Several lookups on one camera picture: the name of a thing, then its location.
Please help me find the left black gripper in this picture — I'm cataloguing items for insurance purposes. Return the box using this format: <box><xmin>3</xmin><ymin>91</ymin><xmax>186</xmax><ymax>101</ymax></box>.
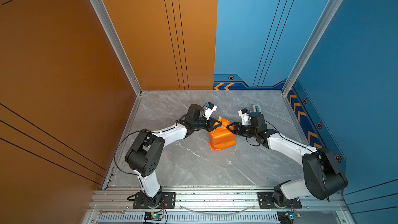
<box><xmin>193</xmin><ymin>116</ymin><xmax>222</xmax><ymax>133</ymax></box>

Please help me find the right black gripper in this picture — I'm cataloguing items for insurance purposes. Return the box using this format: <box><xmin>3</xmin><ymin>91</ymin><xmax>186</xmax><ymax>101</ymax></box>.
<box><xmin>226</xmin><ymin>122</ymin><xmax>258</xmax><ymax>139</ymax></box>

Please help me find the yellow orange wrapping paper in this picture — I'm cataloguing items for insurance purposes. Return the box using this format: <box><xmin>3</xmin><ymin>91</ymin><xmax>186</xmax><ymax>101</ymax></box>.
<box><xmin>208</xmin><ymin>117</ymin><xmax>236</xmax><ymax>151</ymax></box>

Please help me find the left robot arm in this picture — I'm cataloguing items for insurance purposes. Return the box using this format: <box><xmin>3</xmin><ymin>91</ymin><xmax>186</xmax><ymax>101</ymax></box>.
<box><xmin>125</xmin><ymin>117</ymin><xmax>222</xmax><ymax>207</ymax></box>

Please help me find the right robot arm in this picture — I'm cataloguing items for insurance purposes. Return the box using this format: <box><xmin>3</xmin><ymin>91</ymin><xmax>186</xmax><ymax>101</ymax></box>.
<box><xmin>227</xmin><ymin>122</ymin><xmax>348</xmax><ymax>207</ymax></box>

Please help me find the white tape dispenser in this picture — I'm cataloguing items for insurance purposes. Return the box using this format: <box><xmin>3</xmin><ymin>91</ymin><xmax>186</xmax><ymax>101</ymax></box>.
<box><xmin>251</xmin><ymin>104</ymin><xmax>261</xmax><ymax>113</ymax></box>

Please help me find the right green circuit board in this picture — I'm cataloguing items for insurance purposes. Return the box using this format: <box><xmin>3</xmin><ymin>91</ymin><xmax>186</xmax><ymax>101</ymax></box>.
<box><xmin>277</xmin><ymin>212</ymin><xmax>294</xmax><ymax>224</ymax></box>

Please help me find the green circuit board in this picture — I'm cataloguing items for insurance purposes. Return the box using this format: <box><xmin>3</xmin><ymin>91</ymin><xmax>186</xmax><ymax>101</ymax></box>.
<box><xmin>144</xmin><ymin>212</ymin><xmax>166</xmax><ymax>224</ymax></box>
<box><xmin>277</xmin><ymin>212</ymin><xmax>294</xmax><ymax>224</ymax></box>

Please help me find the left green circuit board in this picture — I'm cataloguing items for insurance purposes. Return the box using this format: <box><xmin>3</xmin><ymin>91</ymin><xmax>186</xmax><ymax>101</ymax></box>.
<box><xmin>144</xmin><ymin>212</ymin><xmax>166</xmax><ymax>224</ymax></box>

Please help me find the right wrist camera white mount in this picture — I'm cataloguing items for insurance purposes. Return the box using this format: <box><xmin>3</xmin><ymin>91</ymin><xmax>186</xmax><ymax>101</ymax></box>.
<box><xmin>238</xmin><ymin>108</ymin><xmax>268</xmax><ymax>132</ymax></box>

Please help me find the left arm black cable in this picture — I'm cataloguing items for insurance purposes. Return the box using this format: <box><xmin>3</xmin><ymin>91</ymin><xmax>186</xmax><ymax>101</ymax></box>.
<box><xmin>113</xmin><ymin>130</ymin><xmax>147</xmax><ymax>175</ymax></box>

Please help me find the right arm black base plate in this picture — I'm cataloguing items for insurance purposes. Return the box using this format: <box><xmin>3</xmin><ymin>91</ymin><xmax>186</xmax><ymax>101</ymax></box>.
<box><xmin>257</xmin><ymin>191</ymin><xmax>302</xmax><ymax>209</ymax></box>

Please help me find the clear tube on rail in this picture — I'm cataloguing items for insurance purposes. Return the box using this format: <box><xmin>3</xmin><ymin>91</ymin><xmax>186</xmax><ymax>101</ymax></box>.
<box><xmin>179</xmin><ymin>205</ymin><xmax>256</xmax><ymax>216</ymax></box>

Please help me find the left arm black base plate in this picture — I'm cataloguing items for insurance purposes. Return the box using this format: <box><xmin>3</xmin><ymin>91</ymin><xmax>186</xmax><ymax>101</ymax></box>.
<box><xmin>133</xmin><ymin>191</ymin><xmax>176</xmax><ymax>209</ymax></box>

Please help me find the aluminium front rail frame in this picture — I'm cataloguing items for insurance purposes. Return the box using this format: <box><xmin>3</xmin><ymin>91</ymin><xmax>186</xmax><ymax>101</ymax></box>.
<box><xmin>82</xmin><ymin>186</ymin><xmax>355</xmax><ymax>224</ymax></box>

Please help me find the right aluminium corner post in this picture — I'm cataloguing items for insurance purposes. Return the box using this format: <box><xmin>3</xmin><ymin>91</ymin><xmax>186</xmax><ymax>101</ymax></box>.
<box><xmin>282</xmin><ymin>0</ymin><xmax>343</xmax><ymax>96</ymax></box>

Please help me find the aluminium corner post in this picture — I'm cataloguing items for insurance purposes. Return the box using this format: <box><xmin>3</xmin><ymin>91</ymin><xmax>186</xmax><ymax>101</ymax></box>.
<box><xmin>282</xmin><ymin>0</ymin><xmax>343</xmax><ymax>96</ymax></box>
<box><xmin>90</xmin><ymin>0</ymin><xmax>142</xmax><ymax>96</ymax></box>

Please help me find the left aluminium corner post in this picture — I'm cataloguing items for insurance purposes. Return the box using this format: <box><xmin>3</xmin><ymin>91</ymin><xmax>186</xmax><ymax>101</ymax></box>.
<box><xmin>90</xmin><ymin>0</ymin><xmax>142</xmax><ymax>96</ymax></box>

